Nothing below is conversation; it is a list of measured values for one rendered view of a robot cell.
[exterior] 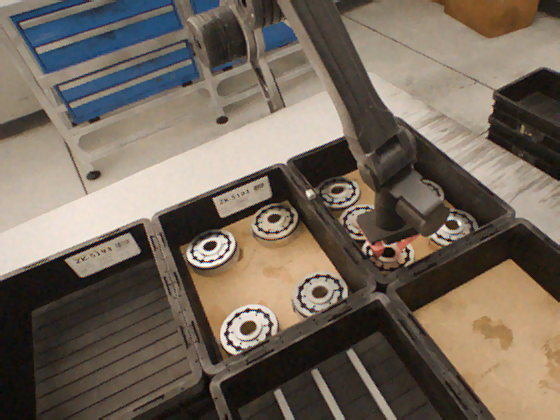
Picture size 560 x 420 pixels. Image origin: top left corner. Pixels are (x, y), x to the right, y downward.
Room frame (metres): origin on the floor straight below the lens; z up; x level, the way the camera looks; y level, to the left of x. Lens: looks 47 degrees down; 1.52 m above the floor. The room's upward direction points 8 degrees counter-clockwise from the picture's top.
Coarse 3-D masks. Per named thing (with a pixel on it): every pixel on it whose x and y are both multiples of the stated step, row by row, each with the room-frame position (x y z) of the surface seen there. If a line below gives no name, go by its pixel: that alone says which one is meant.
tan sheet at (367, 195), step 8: (344, 176) 0.81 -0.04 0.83; (352, 176) 0.80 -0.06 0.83; (360, 176) 0.80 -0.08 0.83; (360, 184) 0.77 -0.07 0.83; (360, 192) 0.74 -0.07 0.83; (368, 192) 0.74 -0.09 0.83; (368, 200) 0.71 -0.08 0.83; (416, 240) 0.57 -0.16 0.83; (424, 240) 0.57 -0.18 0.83; (416, 248) 0.55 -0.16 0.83; (424, 248) 0.55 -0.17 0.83; (416, 256) 0.53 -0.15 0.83
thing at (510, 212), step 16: (336, 144) 0.81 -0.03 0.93; (432, 144) 0.75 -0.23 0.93; (288, 160) 0.77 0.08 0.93; (448, 160) 0.70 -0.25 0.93; (464, 176) 0.64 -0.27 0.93; (320, 208) 0.61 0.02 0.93; (512, 208) 0.54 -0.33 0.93; (336, 224) 0.56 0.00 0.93; (496, 224) 0.50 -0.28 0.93; (352, 240) 0.51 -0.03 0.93; (464, 240) 0.48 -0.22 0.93; (432, 256) 0.45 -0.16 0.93; (400, 272) 0.43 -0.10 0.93; (384, 288) 0.41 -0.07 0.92
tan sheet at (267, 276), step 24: (240, 240) 0.64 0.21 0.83; (312, 240) 0.61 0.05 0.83; (240, 264) 0.58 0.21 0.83; (264, 264) 0.57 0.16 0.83; (288, 264) 0.56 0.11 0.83; (312, 264) 0.55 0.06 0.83; (216, 288) 0.52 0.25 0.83; (240, 288) 0.51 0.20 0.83; (264, 288) 0.51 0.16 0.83; (288, 288) 0.50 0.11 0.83; (216, 312) 0.47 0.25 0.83; (288, 312) 0.44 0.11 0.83; (216, 336) 0.41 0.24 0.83
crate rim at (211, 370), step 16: (256, 176) 0.73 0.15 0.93; (288, 176) 0.71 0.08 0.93; (208, 192) 0.70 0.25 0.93; (304, 192) 0.66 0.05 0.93; (176, 208) 0.66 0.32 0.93; (160, 224) 0.62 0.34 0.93; (160, 240) 0.58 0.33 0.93; (336, 240) 0.52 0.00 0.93; (352, 256) 0.48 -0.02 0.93; (176, 272) 0.49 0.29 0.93; (368, 272) 0.44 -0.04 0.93; (176, 288) 0.46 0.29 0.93; (368, 288) 0.40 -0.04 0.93; (336, 304) 0.38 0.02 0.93; (192, 320) 0.39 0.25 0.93; (304, 320) 0.36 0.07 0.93; (192, 336) 0.36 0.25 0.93; (272, 336) 0.34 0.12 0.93; (288, 336) 0.34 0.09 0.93; (240, 352) 0.32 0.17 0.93; (256, 352) 0.32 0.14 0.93; (208, 368) 0.30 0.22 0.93; (224, 368) 0.30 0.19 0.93
